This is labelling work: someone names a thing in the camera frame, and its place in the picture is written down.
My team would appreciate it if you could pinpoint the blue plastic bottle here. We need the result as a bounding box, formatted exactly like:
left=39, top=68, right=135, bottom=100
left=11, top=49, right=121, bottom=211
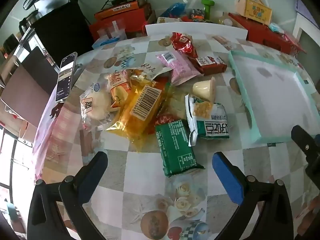
left=160, top=0, right=188, bottom=18

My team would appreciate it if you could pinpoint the cream jelly cup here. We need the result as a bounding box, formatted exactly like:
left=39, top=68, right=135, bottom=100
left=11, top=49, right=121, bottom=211
left=192, top=77, right=217, bottom=103

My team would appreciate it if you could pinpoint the cream printed box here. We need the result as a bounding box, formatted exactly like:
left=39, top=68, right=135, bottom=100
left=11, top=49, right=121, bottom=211
left=157, top=17, right=183, bottom=24

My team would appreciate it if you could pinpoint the clear phone stand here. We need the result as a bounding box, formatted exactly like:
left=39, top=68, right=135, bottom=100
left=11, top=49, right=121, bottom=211
left=72, top=62, right=83, bottom=80

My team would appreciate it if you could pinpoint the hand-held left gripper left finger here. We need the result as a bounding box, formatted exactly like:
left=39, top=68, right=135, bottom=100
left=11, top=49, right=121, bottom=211
left=27, top=151, right=108, bottom=240

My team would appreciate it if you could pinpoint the clear steamed bun packet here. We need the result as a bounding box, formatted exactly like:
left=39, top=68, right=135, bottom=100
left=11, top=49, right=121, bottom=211
left=80, top=82, right=113, bottom=130

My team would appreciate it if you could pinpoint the pink snack packet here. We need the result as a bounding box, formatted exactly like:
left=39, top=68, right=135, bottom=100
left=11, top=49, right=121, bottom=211
left=156, top=51, right=202, bottom=85

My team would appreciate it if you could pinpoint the brown printed box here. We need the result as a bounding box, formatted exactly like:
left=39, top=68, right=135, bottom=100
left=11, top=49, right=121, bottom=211
left=136, top=0, right=153, bottom=15

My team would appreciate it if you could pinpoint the beige handbag box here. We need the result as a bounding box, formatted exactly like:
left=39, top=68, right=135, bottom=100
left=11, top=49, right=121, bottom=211
left=235, top=0, right=273, bottom=25

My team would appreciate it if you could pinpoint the pile of small toys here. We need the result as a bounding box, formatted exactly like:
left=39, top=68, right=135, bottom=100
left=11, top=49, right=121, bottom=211
left=182, top=7, right=208, bottom=22

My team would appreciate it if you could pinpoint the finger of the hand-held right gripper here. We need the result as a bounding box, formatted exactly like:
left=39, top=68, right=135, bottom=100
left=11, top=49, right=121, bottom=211
left=291, top=125, right=320, bottom=180

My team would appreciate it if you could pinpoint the red box with cutout handle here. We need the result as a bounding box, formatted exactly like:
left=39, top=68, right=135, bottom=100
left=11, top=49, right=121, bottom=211
left=229, top=12, right=307, bottom=54

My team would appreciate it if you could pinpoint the small white capped bottle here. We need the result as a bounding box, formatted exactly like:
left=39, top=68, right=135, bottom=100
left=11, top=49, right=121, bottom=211
left=219, top=12, right=233, bottom=25

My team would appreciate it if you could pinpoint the green dumbbell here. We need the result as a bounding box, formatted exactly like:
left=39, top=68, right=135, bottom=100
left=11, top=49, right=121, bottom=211
left=201, top=0, right=215, bottom=20

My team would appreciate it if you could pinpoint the long red snack packet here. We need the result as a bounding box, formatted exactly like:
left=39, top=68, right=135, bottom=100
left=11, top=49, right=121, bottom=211
left=147, top=114, right=179, bottom=135

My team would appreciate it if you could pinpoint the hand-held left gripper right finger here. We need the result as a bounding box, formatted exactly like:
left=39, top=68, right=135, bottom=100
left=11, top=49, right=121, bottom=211
left=212, top=151, right=300, bottom=240

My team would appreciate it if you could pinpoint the red printed snack bag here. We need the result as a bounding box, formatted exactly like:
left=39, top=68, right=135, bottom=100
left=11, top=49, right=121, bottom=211
left=170, top=32, right=199, bottom=59

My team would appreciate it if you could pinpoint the large red gift box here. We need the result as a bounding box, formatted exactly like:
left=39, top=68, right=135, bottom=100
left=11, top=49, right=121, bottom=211
left=89, top=7, right=153, bottom=42

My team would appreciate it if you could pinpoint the red printed flat bag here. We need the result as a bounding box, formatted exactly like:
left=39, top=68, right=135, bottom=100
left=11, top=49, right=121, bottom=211
left=282, top=31, right=307, bottom=53

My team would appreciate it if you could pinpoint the clear plastic container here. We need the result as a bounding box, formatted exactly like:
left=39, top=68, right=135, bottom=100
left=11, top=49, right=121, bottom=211
left=96, top=19, right=127, bottom=40

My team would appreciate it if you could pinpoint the smartphone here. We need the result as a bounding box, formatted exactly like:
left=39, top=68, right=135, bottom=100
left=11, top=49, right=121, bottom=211
left=55, top=52, right=78, bottom=103

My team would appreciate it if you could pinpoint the orange carton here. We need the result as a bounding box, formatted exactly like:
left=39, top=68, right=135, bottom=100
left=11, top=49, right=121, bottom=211
left=94, top=0, right=152, bottom=20

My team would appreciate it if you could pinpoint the orange and white cake packet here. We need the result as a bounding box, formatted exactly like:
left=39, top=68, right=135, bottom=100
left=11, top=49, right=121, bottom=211
left=107, top=69, right=133, bottom=112

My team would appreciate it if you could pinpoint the white and green corn snack packet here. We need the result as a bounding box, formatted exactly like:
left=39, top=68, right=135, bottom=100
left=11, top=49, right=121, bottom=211
left=185, top=94, right=230, bottom=147

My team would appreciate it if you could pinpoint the yellow clear snack packet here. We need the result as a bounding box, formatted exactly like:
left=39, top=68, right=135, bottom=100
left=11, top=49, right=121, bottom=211
left=105, top=76, right=175, bottom=153

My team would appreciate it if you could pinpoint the red and white snack packet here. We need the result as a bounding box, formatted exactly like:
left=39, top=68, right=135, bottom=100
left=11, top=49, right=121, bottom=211
left=189, top=55, right=227, bottom=75

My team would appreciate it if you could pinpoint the white torn snack packet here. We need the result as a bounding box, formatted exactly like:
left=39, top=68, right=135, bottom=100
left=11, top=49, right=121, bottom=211
left=125, top=64, right=173, bottom=80

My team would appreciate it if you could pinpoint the white foam board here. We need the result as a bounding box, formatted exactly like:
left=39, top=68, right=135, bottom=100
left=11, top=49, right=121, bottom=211
left=145, top=22, right=248, bottom=40

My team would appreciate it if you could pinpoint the checkered printed tablecloth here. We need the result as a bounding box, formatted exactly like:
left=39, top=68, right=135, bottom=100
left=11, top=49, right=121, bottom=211
left=32, top=34, right=320, bottom=240

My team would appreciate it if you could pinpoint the glass kettle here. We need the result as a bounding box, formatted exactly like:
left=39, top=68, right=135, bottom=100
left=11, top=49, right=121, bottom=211
left=19, top=9, right=43, bottom=34

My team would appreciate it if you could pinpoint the teal rimmed white tray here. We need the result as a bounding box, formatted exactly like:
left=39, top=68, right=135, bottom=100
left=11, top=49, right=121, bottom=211
left=229, top=50, right=319, bottom=144

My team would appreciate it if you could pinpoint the teal small packet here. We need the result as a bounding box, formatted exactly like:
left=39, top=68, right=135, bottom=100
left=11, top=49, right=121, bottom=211
left=269, top=22, right=285, bottom=33

